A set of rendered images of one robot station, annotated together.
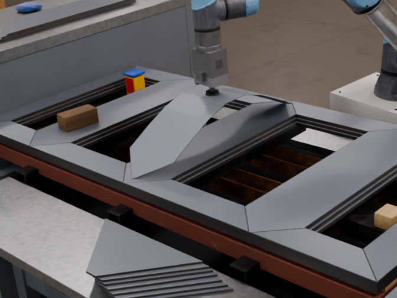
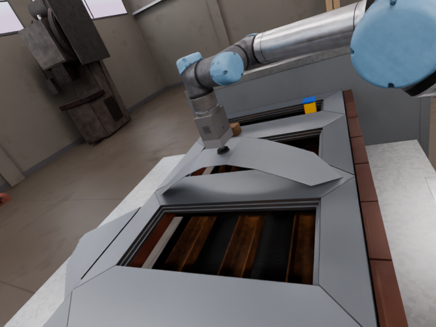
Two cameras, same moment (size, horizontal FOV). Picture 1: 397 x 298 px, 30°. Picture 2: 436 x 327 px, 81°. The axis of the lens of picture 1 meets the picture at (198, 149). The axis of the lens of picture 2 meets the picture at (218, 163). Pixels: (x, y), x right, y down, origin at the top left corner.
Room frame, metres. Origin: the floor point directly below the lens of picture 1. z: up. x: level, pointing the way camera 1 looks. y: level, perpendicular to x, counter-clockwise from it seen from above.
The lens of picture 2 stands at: (1.83, -0.78, 1.33)
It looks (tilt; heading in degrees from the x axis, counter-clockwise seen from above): 26 degrees down; 75
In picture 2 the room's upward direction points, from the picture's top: 22 degrees counter-clockwise
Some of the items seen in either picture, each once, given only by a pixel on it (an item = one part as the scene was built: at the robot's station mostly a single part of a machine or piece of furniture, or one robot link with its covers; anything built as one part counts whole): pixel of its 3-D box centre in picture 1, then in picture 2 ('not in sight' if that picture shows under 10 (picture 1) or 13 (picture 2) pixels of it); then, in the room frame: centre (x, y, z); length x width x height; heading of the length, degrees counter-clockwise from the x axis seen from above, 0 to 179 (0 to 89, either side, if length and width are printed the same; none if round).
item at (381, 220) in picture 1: (389, 217); not in sight; (1.58, -0.45, 0.79); 0.06 x 0.05 x 0.04; 134
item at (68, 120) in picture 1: (77, 117); (228, 130); (2.26, 0.38, 0.87); 0.12 x 0.06 x 0.05; 125
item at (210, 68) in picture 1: (206, 64); (211, 125); (2.06, -0.04, 1.08); 0.10 x 0.09 x 0.16; 127
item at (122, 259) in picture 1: (136, 268); (92, 250); (1.49, 0.17, 0.77); 0.45 x 0.20 x 0.04; 44
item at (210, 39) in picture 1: (207, 36); (204, 101); (2.06, -0.05, 1.16); 0.08 x 0.08 x 0.05
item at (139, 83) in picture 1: (137, 99); (312, 119); (2.65, 0.21, 0.78); 0.05 x 0.05 x 0.19; 44
